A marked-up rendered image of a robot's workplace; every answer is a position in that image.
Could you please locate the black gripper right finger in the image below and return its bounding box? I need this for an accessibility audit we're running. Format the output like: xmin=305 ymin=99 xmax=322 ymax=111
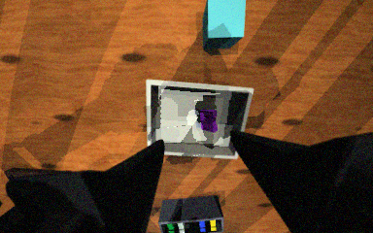
xmin=230 ymin=130 xmax=373 ymax=233

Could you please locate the white square tray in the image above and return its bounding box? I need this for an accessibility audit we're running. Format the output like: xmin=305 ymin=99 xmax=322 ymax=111
xmin=146 ymin=79 xmax=254 ymax=159

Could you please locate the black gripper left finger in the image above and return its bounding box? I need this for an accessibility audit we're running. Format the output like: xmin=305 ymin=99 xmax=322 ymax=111
xmin=5 ymin=139 xmax=165 ymax=233

